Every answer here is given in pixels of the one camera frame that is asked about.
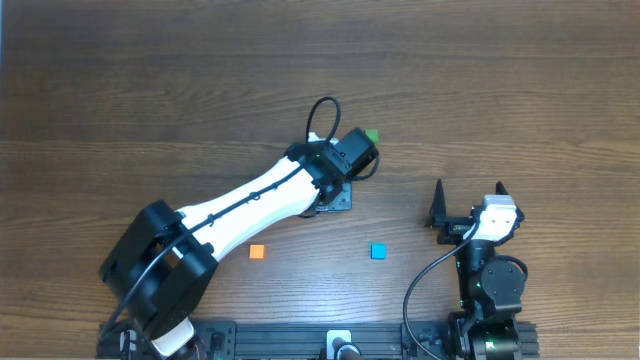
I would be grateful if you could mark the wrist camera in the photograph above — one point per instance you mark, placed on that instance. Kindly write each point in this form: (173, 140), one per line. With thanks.
(495, 215)
(315, 136)

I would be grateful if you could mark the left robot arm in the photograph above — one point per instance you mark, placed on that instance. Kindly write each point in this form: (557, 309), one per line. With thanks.
(260, 205)

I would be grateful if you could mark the green cube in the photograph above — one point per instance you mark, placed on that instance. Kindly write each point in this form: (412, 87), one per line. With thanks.
(373, 135)

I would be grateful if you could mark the orange cube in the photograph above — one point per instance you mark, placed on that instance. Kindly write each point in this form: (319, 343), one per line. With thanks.
(257, 251)

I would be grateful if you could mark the blue cube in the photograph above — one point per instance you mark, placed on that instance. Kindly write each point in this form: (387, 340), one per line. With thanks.
(378, 251)

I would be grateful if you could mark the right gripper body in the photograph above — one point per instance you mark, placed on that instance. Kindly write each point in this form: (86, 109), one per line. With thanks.
(450, 227)

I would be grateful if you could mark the mounting rail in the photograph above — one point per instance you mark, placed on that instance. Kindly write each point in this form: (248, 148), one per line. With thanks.
(290, 340)

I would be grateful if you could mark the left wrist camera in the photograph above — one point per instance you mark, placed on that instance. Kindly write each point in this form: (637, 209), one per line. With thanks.
(315, 136)

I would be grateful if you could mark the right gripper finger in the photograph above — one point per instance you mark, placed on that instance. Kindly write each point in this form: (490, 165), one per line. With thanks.
(501, 189)
(439, 202)

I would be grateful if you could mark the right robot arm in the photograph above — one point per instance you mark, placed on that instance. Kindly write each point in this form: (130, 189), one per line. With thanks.
(495, 285)

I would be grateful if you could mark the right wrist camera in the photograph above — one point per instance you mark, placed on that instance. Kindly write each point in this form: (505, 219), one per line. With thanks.
(495, 215)

